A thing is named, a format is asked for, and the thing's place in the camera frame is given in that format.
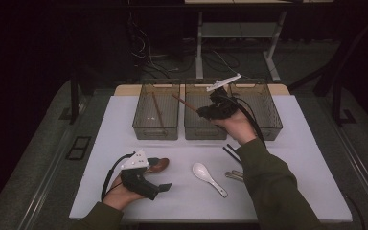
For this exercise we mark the black metal stand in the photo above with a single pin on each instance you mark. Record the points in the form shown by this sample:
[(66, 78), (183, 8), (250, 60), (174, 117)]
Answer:
[(74, 102), (337, 102)]

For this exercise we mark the brown wooden spoon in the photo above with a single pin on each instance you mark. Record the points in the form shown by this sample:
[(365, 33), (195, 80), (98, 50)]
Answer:
[(162, 164)]

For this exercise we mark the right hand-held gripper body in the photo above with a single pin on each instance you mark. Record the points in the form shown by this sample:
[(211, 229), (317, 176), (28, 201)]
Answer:
[(220, 108)]

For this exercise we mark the metal floor rail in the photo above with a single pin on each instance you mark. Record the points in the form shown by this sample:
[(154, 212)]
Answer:
[(45, 188), (362, 175)]

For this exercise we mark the person's right hand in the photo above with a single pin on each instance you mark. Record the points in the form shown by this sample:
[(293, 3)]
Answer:
[(236, 126)]

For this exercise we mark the person's left hand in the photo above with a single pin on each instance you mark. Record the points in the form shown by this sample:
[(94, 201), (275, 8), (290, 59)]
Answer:
[(118, 196)]

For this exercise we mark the white metal desk frame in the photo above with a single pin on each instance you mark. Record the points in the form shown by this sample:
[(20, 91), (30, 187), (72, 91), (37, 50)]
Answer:
[(199, 48)]

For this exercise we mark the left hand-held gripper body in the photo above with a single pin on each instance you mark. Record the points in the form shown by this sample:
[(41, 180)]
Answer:
[(137, 183)]

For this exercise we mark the smoky transparent plastic bin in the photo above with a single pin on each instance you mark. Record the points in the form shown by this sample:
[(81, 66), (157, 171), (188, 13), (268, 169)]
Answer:
[(172, 118), (201, 132), (268, 111)]

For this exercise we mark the white ceramic spoon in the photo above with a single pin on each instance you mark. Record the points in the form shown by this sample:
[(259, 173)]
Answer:
[(201, 171)]

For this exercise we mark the brown wooden chopstick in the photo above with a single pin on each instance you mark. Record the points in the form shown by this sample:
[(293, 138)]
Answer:
[(183, 102), (158, 111)]

